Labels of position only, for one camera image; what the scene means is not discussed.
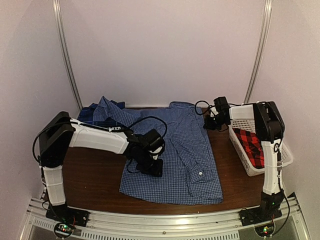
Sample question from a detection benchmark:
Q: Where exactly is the left circuit board with leds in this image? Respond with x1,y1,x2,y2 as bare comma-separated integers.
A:
53,222,75,238

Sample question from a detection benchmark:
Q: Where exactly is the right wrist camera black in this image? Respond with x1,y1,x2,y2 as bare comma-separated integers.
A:
213,96,230,112

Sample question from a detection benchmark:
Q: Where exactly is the white plastic basket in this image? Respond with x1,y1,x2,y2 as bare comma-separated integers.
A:
227,118,294,178

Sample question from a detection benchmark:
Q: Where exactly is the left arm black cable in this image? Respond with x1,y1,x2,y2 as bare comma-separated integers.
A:
33,116,168,175

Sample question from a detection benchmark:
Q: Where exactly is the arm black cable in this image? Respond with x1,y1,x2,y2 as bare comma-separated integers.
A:
194,99,217,117
33,116,168,175

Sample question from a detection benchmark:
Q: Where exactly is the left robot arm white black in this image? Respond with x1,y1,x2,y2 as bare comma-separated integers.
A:
34,111,165,222

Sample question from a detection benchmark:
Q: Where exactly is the red black plaid shirt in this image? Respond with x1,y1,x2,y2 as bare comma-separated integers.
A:
233,128,265,169

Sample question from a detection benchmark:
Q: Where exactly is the aluminium frame post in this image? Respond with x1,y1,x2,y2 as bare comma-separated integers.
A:
52,0,83,111
244,0,273,104

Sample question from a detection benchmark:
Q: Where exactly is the right aluminium frame post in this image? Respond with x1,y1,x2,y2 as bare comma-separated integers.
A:
244,0,273,104

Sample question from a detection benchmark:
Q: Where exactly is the front aluminium rail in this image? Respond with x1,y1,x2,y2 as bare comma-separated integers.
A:
19,197,311,240

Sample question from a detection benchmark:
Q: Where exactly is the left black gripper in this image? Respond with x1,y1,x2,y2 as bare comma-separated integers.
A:
135,149,164,177

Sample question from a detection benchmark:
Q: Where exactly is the blue small-check long sleeve shirt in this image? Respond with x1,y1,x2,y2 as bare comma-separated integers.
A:
93,97,224,205

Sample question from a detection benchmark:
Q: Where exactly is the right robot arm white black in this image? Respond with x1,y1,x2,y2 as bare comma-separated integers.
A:
204,96,285,221

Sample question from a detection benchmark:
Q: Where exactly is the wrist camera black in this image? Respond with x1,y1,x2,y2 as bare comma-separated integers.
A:
213,96,230,112
142,129,165,153

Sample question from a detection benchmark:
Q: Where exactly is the left aluminium frame post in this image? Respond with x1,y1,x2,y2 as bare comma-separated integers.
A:
52,0,83,111

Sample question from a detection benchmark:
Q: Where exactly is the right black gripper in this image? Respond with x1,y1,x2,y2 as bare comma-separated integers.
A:
205,114,229,130

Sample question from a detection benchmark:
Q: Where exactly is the right circuit board with leds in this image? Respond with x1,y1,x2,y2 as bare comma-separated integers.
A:
254,223,275,238

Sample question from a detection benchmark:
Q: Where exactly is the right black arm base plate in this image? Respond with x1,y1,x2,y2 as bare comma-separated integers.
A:
239,207,282,227

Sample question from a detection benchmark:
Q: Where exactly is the black grey printed folded shirt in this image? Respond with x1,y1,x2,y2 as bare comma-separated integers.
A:
107,126,126,133

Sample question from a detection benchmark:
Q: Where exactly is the dark blue plaid folded shirt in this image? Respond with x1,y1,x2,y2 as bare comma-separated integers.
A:
77,103,123,128

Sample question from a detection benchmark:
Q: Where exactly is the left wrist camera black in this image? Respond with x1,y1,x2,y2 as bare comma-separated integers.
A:
142,129,165,153

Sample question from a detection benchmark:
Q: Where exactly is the circuit board with leds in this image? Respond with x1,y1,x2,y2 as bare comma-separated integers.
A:
53,222,75,238
254,223,275,238

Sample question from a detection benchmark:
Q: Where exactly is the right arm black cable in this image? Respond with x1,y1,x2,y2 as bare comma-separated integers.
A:
194,99,217,117

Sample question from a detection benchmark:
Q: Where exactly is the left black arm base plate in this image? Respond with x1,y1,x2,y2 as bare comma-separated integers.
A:
45,207,90,227

